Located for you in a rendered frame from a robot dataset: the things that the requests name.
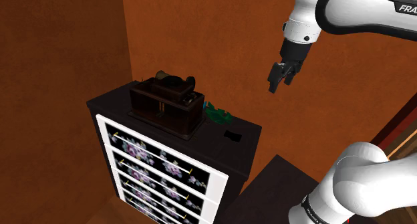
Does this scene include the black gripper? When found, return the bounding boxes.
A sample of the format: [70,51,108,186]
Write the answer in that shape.
[267,37,313,94]

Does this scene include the green leaf-shaped object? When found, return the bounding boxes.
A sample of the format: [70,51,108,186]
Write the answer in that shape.
[202,101,234,125]

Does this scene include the small black flat object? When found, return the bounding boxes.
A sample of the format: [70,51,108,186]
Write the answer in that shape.
[223,130,243,143]

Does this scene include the black floral chest of drawers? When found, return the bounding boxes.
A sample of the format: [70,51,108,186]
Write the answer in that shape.
[86,80,263,224]

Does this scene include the dark robot stand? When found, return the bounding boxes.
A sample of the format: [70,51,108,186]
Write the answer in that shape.
[220,154,379,224]

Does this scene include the dark brown wooden box machine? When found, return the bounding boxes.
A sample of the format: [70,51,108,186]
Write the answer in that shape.
[127,70,207,142]

